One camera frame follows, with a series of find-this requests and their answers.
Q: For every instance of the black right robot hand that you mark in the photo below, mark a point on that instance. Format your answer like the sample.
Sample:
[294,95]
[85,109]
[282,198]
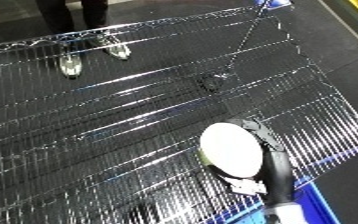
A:
[279,173]

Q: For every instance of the pale right robot arm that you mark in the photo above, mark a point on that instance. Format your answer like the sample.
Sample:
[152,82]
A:
[285,215]

